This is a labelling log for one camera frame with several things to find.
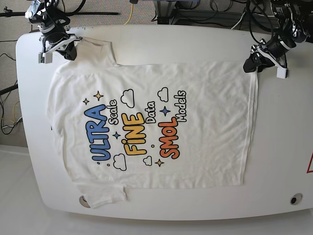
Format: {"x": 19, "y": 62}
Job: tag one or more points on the left table cable grommet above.
{"x": 83, "y": 202}

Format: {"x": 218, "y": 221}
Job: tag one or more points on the right table cable grommet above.
{"x": 296, "y": 199}

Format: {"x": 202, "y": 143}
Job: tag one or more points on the grey metal frame base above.
{"x": 172, "y": 11}

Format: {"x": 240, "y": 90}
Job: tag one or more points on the white printed T-shirt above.
{"x": 157, "y": 126}

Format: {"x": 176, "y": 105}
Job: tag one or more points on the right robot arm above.
{"x": 54, "y": 27}

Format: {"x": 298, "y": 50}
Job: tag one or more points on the black tripod stand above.
{"x": 14, "y": 13}

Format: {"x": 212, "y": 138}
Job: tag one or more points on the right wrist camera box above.
{"x": 45, "y": 57}

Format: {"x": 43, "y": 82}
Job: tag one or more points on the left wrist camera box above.
{"x": 282, "y": 72}

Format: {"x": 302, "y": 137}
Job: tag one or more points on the red triangle warning sticker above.
{"x": 310, "y": 166}

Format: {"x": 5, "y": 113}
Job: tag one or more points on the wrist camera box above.
{"x": 282, "y": 72}
{"x": 45, "y": 57}

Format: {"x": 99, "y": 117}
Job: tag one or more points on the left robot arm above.
{"x": 295, "y": 20}

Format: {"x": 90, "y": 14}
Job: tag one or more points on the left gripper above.
{"x": 273, "y": 54}

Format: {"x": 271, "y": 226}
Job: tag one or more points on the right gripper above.
{"x": 55, "y": 38}

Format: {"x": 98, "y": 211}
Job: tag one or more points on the table cable grommet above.
{"x": 83, "y": 202}
{"x": 296, "y": 199}

